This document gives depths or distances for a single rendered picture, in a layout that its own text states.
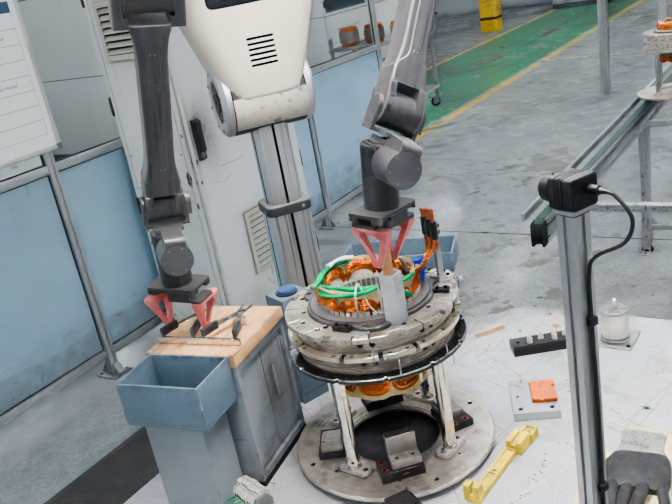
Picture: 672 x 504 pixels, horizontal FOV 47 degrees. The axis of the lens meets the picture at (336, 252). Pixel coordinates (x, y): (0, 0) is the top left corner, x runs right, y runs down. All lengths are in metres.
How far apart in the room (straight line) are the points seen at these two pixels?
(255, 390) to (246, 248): 2.36
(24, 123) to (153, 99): 2.32
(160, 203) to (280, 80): 0.47
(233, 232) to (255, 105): 2.06
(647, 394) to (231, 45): 1.10
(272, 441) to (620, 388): 0.71
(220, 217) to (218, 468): 2.32
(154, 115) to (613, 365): 1.07
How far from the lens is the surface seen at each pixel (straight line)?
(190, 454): 1.42
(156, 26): 1.21
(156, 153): 1.31
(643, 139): 4.14
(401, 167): 1.12
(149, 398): 1.37
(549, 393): 1.61
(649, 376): 1.71
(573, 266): 0.96
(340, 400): 1.38
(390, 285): 1.26
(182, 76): 3.50
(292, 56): 1.71
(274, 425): 1.55
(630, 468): 1.43
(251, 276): 3.83
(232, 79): 1.68
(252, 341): 1.43
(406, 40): 1.21
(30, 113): 3.58
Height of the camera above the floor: 1.67
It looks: 20 degrees down
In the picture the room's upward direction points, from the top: 11 degrees counter-clockwise
